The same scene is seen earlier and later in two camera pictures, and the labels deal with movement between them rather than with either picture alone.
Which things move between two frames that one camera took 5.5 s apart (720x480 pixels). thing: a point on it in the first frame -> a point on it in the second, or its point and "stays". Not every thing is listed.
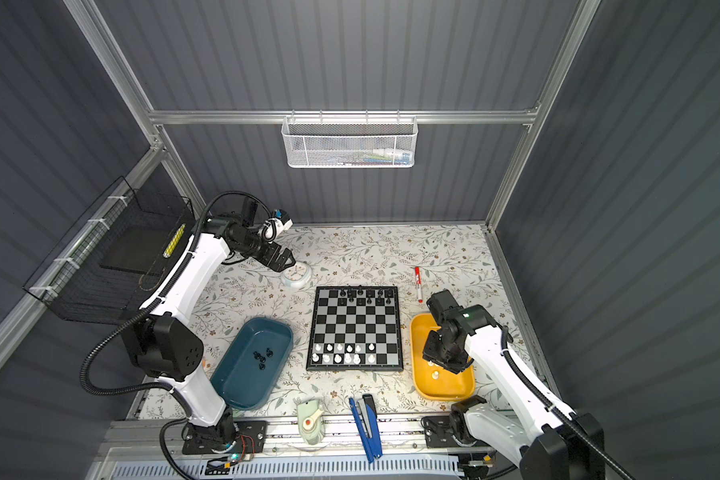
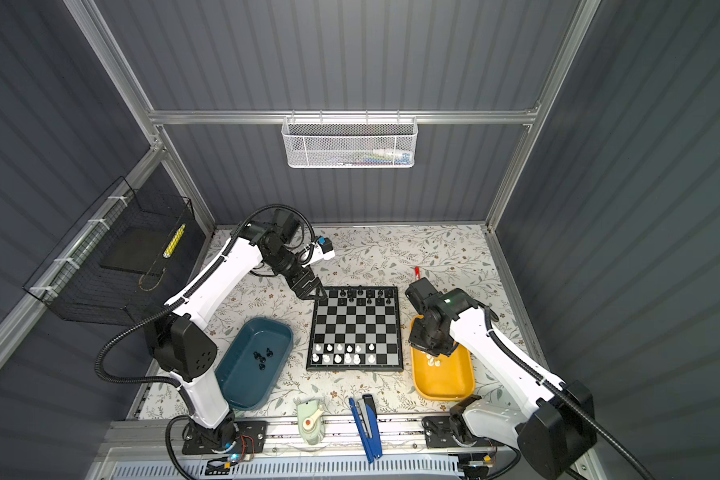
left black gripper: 280,264 -> 297,285
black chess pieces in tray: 262,359 stays
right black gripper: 428,349 -> 440,347
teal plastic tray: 248,373 stays
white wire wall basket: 349,142 stays
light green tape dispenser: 310,421 stays
